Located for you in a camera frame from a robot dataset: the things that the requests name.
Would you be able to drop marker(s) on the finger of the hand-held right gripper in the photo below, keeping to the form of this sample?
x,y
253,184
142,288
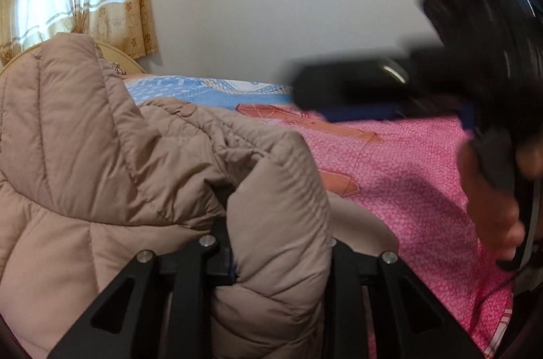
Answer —
x,y
348,87

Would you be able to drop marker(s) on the pink and blue bedspread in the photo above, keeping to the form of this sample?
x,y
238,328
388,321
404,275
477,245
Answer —
x,y
403,172

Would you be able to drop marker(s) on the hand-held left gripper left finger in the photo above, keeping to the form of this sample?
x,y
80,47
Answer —
x,y
220,257

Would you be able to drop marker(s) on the person's right hand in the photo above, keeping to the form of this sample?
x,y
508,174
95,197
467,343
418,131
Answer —
x,y
492,219

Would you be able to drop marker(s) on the wooden headboard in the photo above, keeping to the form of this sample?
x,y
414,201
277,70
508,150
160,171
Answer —
x,y
123,60

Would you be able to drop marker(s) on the beige puffer jacket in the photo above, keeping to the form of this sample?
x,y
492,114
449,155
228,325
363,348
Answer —
x,y
106,172

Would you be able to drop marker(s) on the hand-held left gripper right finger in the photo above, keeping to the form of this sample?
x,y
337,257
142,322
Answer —
x,y
343,270

